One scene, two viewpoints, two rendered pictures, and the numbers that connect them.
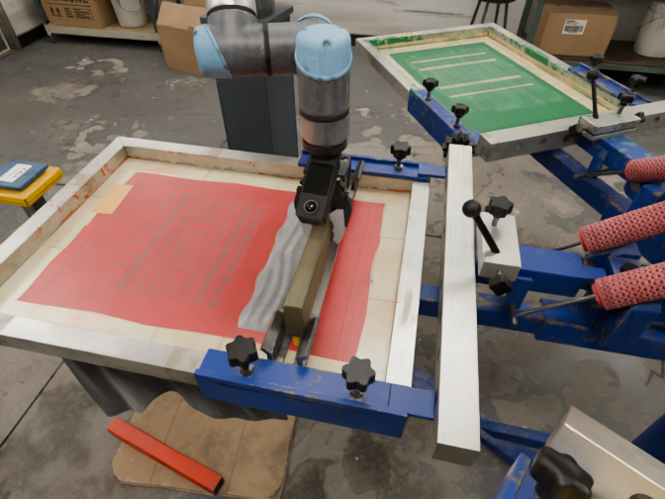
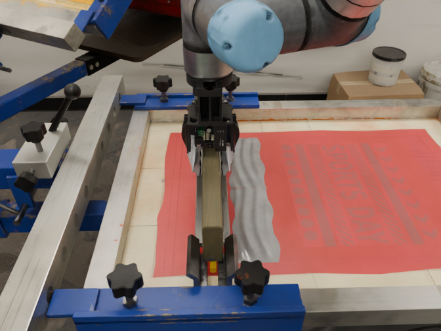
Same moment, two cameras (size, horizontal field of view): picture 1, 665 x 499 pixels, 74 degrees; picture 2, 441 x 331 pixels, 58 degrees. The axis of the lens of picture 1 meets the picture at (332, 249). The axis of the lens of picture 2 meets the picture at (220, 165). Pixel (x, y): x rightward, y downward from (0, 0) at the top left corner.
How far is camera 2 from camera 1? 1.18 m
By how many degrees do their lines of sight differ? 97
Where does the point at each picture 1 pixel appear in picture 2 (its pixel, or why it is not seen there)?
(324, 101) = not seen: hidden behind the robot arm
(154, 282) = (343, 152)
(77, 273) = (410, 148)
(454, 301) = (96, 121)
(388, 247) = (147, 215)
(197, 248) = (338, 182)
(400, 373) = (139, 115)
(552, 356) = not seen: outside the picture
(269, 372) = not seen: hidden behind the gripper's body
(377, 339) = (155, 145)
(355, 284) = (176, 176)
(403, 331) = (136, 132)
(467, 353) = (97, 100)
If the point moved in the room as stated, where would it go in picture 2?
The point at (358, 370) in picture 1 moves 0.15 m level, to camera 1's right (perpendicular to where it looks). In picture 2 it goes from (162, 78) to (96, 85)
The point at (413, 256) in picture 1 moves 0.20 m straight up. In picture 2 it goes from (122, 182) to (103, 84)
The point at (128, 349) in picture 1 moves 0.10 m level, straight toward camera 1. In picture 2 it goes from (308, 103) to (273, 92)
